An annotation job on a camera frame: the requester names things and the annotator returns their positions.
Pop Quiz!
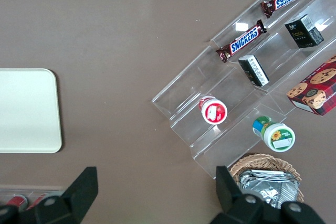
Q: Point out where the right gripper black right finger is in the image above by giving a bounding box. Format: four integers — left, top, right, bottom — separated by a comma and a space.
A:
209, 165, 327, 224

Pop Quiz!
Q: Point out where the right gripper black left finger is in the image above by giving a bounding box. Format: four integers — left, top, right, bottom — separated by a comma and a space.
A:
0, 166, 99, 224

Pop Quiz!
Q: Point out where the woven wicker basket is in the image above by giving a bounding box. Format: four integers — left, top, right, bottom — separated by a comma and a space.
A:
228, 153, 305, 204

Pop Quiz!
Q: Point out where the white rectangular plastic tray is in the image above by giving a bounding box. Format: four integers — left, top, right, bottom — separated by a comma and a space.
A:
0, 68, 62, 154

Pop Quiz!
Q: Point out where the red drink can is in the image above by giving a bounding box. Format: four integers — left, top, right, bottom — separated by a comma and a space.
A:
5, 194, 28, 211
26, 193, 55, 210

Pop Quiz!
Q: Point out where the silver foil packet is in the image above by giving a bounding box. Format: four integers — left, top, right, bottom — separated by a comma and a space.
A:
237, 170, 300, 209

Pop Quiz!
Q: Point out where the green sunflower lid cup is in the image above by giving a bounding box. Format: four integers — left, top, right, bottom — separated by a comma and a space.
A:
252, 115, 296, 153

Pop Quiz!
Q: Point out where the red strawberry yogurt cup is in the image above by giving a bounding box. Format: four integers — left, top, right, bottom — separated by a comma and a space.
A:
198, 95, 228, 125

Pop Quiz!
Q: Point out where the clear acrylic stepped display stand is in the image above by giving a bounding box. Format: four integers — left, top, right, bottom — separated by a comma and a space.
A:
151, 0, 336, 180

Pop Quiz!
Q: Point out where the small black carton box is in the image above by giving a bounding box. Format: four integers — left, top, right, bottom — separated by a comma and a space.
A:
238, 54, 270, 88

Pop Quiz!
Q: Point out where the red chocolate chip cookie box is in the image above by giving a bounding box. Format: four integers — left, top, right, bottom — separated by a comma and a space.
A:
286, 55, 336, 116

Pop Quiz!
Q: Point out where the large black carton box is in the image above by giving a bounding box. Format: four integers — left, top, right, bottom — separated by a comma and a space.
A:
284, 14, 324, 49

